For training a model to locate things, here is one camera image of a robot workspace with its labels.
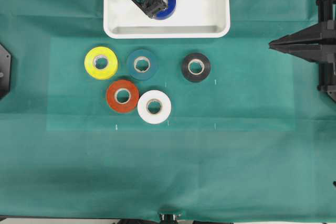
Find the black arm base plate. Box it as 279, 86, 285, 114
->
0, 45, 12, 99

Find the orange tape roll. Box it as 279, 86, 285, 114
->
106, 79, 140, 113

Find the white plastic case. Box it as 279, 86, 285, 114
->
103, 0, 230, 39

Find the green table cloth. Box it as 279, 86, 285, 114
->
1, 0, 335, 222

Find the black tape roll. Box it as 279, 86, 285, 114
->
181, 52, 211, 82

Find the yellow tape roll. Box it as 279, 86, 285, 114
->
84, 46, 119, 80

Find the white tape roll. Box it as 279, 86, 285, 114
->
137, 90, 172, 124

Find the teal tape roll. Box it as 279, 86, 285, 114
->
127, 49, 159, 81

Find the blue tape roll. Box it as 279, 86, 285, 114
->
154, 0, 176, 20

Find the black bottom camera stand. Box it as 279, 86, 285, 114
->
112, 210, 234, 224

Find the black idle gripper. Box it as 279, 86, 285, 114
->
269, 0, 335, 101

